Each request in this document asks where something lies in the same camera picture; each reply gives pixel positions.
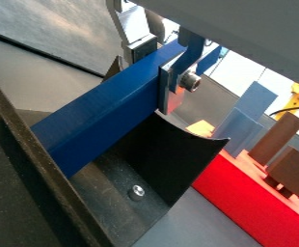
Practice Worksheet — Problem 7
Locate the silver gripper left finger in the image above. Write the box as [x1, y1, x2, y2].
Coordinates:
[105, 0, 157, 64]

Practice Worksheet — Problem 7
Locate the light blue tall peg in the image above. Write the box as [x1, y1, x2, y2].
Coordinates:
[235, 81, 277, 121]

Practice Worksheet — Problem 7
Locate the brown heart peg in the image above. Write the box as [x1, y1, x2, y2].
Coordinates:
[264, 147, 299, 198]

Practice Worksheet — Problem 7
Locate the blue rectangular bar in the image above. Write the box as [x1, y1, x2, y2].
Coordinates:
[31, 41, 227, 178]

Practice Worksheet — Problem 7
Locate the brown cylinder peg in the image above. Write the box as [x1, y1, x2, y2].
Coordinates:
[248, 112, 299, 166]

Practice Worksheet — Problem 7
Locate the black curved fixture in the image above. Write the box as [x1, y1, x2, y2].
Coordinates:
[0, 55, 232, 247]

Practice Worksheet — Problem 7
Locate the light blue notched peg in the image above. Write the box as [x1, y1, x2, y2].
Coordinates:
[211, 108, 263, 157]

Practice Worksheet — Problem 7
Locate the red peg board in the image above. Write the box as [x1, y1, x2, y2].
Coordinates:
[192, 151, 299, 247]

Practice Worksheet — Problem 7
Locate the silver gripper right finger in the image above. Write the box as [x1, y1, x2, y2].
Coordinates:
[159, 30, 221, 115]

